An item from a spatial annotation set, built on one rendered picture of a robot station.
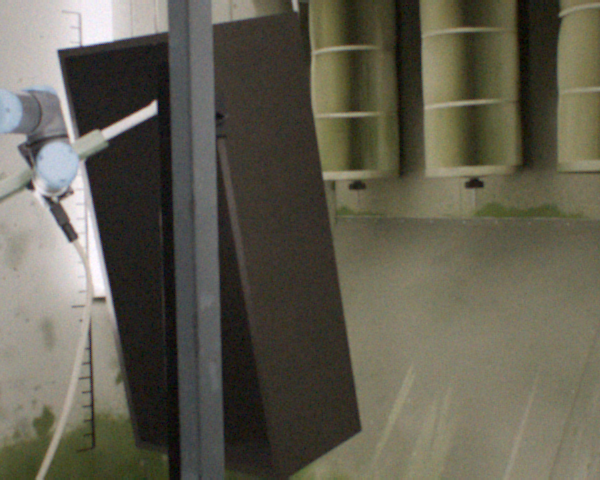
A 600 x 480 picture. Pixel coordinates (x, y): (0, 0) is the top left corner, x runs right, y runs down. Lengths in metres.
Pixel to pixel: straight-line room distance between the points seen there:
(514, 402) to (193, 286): 2.10
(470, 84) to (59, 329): 1.60
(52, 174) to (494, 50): 1.78
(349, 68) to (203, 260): 2.47
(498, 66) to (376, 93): 0.57
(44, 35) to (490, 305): 1.77
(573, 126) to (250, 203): 1.08
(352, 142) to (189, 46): 2.44
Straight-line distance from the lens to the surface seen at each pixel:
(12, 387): 3.65
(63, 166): 2.31
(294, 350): 2.86
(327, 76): 4.01
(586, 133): 3.27
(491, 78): 3.60
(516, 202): 3.90
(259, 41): 2.77
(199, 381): 1.60
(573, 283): 3.65
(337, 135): 3.98
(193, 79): 1.58
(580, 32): 3.30
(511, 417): 3.53
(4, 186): 2.64
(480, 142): 3.60
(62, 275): 3.70
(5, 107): 2.21
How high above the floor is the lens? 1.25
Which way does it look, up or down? 3 degrees down
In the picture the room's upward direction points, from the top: 1 degrees counter-clockwise
